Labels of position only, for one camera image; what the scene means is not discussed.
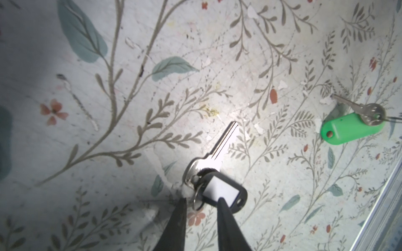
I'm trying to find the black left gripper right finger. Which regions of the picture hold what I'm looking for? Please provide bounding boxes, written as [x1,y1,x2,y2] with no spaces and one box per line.
[217,198,251,251]

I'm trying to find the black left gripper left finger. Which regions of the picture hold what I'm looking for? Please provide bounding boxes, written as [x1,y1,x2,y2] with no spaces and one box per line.
[153,198,187,251]

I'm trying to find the silver key with black tag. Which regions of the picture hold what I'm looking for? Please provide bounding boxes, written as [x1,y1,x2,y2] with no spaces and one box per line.
[183,121,239,189]

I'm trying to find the green key tag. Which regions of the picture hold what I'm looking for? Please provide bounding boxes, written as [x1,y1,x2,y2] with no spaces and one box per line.
[320,113,385,145]

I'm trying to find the black key tag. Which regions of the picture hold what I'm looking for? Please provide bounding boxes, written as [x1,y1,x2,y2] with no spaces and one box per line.
[193,171,248,213]

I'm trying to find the silver key with green tag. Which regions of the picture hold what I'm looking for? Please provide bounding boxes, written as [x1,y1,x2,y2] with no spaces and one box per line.
[331,94,386,126]

